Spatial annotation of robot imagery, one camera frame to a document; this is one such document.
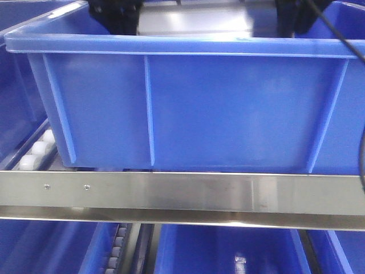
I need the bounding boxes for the blue bin below left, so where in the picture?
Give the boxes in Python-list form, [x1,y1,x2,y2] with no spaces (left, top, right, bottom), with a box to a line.
[1,220,119,273]

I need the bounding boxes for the white rollers under box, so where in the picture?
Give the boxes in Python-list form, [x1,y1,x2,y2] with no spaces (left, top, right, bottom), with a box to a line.
[17,128,56,171]

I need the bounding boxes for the grey rollers lower shelf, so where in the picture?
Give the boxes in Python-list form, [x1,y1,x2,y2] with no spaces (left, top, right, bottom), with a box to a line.
[97,223,129,273]

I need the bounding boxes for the steel front cross bar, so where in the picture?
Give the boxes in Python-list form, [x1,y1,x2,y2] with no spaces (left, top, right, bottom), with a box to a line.
[1,171,364,231]

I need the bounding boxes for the blue bin far right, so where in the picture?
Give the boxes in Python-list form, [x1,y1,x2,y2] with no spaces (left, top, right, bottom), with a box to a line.
[294,1,364,40]

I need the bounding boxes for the blue bin far left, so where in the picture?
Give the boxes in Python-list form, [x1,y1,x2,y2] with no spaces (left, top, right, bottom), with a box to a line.
[1,1,71,160]

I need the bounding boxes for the blue bin below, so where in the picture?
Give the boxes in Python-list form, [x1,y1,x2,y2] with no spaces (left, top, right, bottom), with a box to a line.
[1,220,119,273]
[309,230,364,273]
[154,224,311,273]

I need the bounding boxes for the blue bin below centre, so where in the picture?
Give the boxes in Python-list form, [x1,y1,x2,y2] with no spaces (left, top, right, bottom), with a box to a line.
[154,224,311,273]

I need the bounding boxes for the small silver ribbed tray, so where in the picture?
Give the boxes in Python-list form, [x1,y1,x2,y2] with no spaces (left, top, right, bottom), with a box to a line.
[136,2,279,38]

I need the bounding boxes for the blue target box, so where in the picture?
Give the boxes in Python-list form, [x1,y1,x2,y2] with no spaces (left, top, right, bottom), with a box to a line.
[5,2,364,175]

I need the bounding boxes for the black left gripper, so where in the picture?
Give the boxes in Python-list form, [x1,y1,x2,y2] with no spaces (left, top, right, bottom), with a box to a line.
[87,1,143,35]

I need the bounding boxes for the blue bin below right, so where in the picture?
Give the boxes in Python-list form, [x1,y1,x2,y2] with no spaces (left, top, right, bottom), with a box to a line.
[309,230,364,273]

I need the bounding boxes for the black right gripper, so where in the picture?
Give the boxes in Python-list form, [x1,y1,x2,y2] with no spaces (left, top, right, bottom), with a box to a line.
[275,0,332,38]

